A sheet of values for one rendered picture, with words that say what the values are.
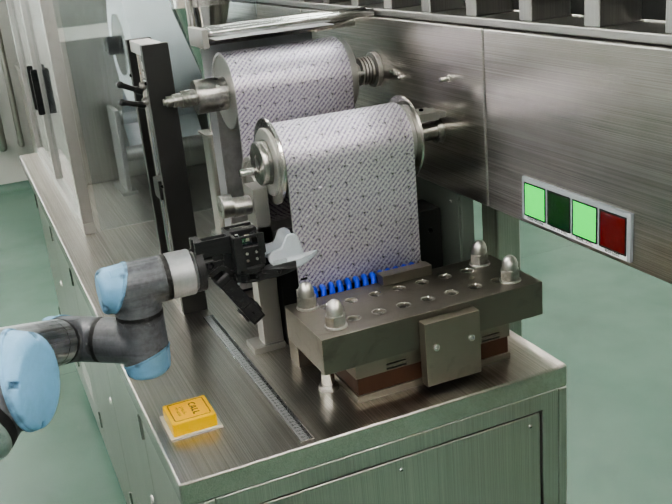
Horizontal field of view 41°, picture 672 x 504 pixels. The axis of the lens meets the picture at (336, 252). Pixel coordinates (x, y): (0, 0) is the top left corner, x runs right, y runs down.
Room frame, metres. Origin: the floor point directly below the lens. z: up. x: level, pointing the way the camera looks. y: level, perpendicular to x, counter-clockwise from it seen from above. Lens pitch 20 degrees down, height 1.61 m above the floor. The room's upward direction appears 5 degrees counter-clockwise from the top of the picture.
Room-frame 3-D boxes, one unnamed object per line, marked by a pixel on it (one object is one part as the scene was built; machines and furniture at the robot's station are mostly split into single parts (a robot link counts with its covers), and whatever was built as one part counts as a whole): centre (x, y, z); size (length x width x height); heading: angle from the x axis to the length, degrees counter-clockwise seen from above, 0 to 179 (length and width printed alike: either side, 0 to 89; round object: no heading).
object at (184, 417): (1.24, 0.25, 0.91); 0.07 x 0.07 x 0.02; 22
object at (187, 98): (1.68, 0.27, 1.34); 0.06 x 0.03 x 0.03; 112
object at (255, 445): (2.36, 0.41, 0.88); 2.52 x 0.66 x 0.04; 22
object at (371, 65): (1.82, -0.08, 1.34); 0.07 x 0.07 x 0.07; 22
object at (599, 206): (1.24, -0.35, 1.18); 0.25 x 0.01 x 0.07; 22
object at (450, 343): (1.29, -0.17, 0.97); 0.10 x 0.03 x 0.11; 112
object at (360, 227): (1.47, -0.04, 1.11); 0.23 x 0.01 x 0.18; 112
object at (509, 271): (1.39, -0.29, 1.05); 0.04 x 0.04 x 0.04
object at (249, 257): (1.38, 0.18, 1.12); 0.12 x 0.08 x 0.09; 112
